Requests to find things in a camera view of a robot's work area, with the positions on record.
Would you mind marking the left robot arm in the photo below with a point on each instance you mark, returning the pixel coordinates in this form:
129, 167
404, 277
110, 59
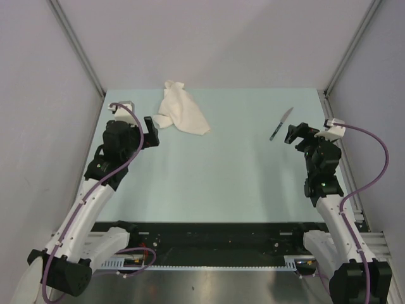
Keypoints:
68, 264

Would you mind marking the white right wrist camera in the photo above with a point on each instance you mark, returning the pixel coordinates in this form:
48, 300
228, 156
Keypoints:
334, 130

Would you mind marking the left aluminium frame post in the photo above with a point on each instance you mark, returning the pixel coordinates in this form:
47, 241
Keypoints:
69, 32

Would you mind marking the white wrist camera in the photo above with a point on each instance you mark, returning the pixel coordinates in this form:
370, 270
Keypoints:
124, 112
334, 130

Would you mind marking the aluminium frame post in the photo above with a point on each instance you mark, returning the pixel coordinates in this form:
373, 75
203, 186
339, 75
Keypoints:
69, 32
363, 26

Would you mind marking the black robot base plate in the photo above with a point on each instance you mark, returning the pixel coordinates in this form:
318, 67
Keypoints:
223, 245

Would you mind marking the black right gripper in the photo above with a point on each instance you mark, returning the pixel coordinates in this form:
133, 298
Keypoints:
294, 132

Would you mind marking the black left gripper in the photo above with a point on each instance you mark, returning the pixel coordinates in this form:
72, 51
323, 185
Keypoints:
150, 139

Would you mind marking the white cloth napkin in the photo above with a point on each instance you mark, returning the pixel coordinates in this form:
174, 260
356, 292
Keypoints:
178, 108

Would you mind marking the right aluminium frame post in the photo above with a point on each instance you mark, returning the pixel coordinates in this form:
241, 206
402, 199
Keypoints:
363, 26

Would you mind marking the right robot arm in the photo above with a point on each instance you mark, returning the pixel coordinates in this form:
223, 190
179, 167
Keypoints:
355, 274

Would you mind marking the aluminium right side rail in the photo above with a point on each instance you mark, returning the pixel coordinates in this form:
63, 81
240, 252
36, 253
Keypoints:
345, 169

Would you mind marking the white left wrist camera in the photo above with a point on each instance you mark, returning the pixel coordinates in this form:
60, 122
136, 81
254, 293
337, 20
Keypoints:
124, 112

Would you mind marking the teal handled table knife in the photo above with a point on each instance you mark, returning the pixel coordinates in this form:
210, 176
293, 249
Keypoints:
281, 122

